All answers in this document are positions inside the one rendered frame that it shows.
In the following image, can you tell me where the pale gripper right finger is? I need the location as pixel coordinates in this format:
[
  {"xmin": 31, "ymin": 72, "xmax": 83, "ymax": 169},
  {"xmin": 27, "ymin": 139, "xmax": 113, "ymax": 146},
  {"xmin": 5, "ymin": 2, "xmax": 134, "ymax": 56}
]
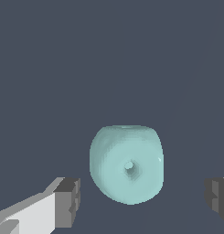
[{"xmin": 203, "ymin": 176, "xmax": 224, "ymax": 226}]

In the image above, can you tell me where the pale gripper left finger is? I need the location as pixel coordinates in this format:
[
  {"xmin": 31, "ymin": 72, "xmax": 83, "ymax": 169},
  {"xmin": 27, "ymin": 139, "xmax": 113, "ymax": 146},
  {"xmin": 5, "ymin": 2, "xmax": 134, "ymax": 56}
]
[{"xmin": 0, "ymin": 176, "xmax": 81, "ymax": 234}]

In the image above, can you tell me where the light teal rounded apple object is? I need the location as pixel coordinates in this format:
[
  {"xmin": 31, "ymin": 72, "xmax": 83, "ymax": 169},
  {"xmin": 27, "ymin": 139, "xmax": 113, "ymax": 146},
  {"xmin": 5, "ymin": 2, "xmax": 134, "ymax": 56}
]
[{"xmin": 89, "ymin": 124, "xmax": 165, "ymax": 206}]

